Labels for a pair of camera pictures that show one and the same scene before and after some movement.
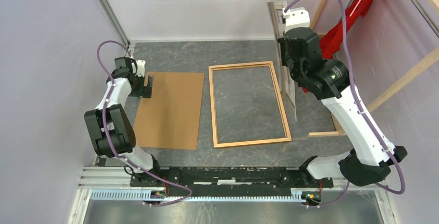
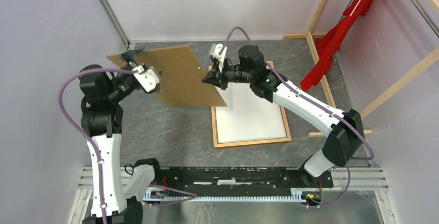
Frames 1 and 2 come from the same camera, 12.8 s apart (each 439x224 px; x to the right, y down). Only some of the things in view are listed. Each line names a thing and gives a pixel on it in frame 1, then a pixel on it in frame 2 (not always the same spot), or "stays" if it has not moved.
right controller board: [312, 198] stays
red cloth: [331, 41] stays
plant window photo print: [276, 9] to [247, 116]
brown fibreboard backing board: [170, 118] to [184, 82]
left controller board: [158, 194] stays
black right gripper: [282, 48] to [217, 77]
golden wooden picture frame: [286, 130] stays
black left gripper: [144, 91] to [129, 56]
